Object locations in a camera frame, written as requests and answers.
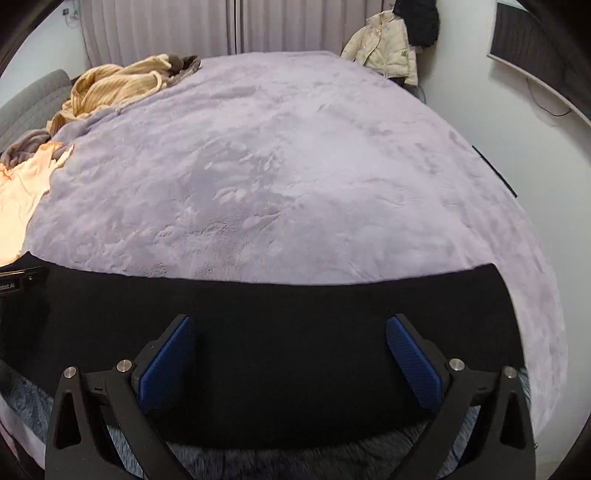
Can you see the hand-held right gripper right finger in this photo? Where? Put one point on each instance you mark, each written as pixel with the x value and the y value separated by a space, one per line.
pixel 413 364

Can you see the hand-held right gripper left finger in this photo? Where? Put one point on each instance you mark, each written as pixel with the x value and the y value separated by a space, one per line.
pixel 166 364

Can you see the black pants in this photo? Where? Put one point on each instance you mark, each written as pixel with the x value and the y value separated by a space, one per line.
pixel 286 332

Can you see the peach garment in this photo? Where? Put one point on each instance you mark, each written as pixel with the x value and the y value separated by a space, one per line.
pixel 23 198

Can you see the grey-purple garment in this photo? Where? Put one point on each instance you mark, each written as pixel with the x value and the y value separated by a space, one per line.
pixel 23 143

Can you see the blue leaf-patterned cloth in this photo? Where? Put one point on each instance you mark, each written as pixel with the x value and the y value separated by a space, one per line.
pixel 277 461

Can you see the grey upholstered headboard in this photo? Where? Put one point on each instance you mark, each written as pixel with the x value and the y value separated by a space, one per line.
pixel 32 101

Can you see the yellow ribbed sweater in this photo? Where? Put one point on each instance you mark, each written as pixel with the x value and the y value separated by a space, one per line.
pixel 106 87

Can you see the purple fleece blanket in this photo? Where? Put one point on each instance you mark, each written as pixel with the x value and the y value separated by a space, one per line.
pixel 277 161

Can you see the grey-brown garment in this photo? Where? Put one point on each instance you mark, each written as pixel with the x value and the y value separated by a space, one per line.
pixel 184 64

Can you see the grey pleated curtain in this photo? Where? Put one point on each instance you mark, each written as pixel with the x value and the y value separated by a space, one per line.
pixel 184 27

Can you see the cream puffer jacket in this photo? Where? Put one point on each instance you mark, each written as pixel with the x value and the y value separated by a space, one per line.
pixel 385 46

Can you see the black hanging coat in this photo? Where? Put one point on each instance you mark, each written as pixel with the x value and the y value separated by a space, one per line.
pixel 420 23

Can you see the black bed frame edge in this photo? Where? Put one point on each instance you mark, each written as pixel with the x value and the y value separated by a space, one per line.
pixel 496 173

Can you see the wall outlet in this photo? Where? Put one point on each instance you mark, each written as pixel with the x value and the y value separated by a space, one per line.
pixel 69 12

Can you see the wall-mounted television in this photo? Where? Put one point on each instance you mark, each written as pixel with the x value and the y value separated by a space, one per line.
pixel 531 41

